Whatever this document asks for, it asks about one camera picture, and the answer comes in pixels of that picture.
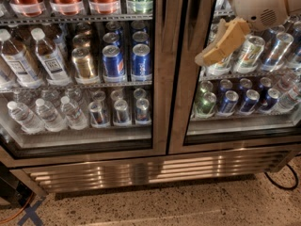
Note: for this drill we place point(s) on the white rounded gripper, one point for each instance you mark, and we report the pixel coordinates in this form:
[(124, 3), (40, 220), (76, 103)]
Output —
[(259, 4)]

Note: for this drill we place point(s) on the steel fridge door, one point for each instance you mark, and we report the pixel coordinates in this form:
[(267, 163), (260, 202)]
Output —
[(124, 29), (276, 117)]

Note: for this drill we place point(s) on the steel fridge base grille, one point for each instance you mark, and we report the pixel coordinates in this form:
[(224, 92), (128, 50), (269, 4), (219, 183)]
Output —
[(156, 170)]

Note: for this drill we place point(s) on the white 7Up can right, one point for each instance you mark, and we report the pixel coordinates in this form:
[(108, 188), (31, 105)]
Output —
[(248, 55)]

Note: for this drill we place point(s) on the white 7up can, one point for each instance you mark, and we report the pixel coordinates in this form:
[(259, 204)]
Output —
[(248, 55), (219, 68)]

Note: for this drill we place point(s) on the white 7Up can left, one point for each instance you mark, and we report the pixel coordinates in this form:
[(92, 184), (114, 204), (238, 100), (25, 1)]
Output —
[(219, 68)]

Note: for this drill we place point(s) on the silver blue can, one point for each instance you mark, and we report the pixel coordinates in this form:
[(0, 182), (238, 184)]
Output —
[(279, 46)]

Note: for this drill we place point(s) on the blue can bottom left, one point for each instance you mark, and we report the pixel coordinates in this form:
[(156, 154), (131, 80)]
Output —
[(228, 103)]

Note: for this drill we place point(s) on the blue can bottom right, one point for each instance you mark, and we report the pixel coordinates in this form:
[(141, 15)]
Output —
[(250, 99)]

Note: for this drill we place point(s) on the green can bottom shelf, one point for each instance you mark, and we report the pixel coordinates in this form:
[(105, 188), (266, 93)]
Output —
[(205, 105)]

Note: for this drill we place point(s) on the front blue Pepsi can right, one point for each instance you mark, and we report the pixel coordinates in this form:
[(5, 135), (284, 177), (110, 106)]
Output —
[(141, 63)]

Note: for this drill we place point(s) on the blue pepsi can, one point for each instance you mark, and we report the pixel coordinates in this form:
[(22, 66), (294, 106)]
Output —
[(113, 66), (141, 63)]

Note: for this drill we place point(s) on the front blue Pepsi can left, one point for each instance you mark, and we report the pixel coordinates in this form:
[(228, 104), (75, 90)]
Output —
[(113, 66)]

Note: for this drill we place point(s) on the small silver can right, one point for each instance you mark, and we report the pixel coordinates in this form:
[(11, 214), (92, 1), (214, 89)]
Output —
[(142, 111)]

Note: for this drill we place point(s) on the small silver can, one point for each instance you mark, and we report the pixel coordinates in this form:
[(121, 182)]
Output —
[(122, 112), (142, 111), (98, 115)]

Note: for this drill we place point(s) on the small silver can middle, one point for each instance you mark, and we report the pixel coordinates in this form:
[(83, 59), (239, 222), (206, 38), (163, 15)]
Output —
[(122, 112)]

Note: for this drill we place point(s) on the front gold can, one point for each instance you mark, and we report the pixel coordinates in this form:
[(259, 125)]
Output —
[(86, 69)]

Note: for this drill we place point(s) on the small silver can left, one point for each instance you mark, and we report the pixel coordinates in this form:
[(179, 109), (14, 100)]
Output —
[(98, 115)]

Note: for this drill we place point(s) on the tea bottle white cap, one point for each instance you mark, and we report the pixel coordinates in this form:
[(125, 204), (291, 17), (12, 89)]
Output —
[(50, 58)]

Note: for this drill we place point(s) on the water bottle right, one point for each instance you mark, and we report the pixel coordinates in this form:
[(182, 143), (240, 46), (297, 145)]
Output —
[(76, 118)]

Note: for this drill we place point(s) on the water bottle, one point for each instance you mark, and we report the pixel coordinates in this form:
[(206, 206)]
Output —
[(76, 118), (52, 119), (29, 121)]

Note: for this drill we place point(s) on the water bottle middle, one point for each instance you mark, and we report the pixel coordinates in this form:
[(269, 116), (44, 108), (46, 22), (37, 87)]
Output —
[(52, 119)]

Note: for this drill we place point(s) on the tea bottle far left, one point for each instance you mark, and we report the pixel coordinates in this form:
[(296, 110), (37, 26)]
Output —
[(20, 60)]

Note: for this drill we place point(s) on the water bottle left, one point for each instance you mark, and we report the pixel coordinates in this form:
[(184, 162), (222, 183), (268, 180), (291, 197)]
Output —
[(29, 121)]

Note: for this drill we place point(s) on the blue tape cross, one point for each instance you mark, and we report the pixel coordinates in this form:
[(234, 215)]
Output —
[(30, 212)]

